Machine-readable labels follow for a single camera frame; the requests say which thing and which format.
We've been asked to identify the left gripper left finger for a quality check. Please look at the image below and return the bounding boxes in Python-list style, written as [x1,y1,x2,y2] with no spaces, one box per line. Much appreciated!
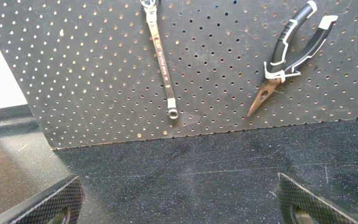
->
[0,175,85,224]

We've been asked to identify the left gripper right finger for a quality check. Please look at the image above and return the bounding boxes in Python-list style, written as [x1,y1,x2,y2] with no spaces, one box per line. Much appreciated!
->
[277,172,358,224]

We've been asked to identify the black and white pliers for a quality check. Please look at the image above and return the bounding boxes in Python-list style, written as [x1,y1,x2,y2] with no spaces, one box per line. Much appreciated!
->
[246,0,339,118]

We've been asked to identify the wrench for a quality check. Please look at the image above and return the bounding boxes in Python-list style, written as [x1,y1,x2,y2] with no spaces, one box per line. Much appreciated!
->
[139,0,180,121]

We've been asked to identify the black pegboard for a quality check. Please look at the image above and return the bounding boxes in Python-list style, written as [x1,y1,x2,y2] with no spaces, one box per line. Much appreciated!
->
[0,0,358,149]

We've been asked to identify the metal hook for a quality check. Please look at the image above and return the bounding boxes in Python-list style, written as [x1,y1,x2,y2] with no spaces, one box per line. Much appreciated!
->
[263,61,302,83]

